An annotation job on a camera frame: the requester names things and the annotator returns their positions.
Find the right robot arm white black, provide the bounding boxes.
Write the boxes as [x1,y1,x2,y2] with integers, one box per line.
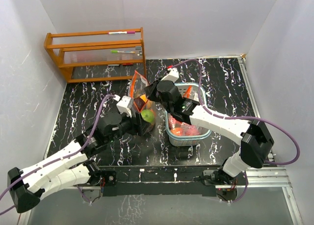
[145,80,274,184]

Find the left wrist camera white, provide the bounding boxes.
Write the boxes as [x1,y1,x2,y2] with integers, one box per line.
[116,96,133,117]

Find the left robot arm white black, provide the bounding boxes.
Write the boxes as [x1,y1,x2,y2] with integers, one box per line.
[7,110,155,213]

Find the green apple toy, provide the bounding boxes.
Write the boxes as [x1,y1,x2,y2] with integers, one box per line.
[141,109,155,124]

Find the yellow lemon toy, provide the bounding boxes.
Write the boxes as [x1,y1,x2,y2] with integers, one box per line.
[140,94,148,102]

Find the green marker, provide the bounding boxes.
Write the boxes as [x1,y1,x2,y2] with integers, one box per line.
[110,50,136,54]

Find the pink white marker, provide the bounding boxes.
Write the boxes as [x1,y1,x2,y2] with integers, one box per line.
[108,31,136,35]

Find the light blue plastic basket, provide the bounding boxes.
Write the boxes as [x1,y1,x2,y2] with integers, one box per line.
[164,83,211,147]

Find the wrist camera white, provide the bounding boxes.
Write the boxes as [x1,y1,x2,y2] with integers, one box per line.
[161,65,179,83]
[116,96,133,117]

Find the wooden shelf rack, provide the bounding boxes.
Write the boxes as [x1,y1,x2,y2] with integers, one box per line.
[44,28,147,83]

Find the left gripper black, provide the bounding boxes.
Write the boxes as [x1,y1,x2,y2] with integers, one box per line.
[106,109,150,144]

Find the orange persimmon toy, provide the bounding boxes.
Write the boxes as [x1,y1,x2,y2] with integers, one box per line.
[144,121,155,133]

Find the clear zip bag orange zipper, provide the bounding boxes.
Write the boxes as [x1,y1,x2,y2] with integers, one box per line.
[129,71,155,136]

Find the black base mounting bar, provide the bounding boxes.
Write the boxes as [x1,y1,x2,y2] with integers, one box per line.
[73,165,238,198]

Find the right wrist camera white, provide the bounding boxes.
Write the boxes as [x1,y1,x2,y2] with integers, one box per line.
[161,65,179,83]

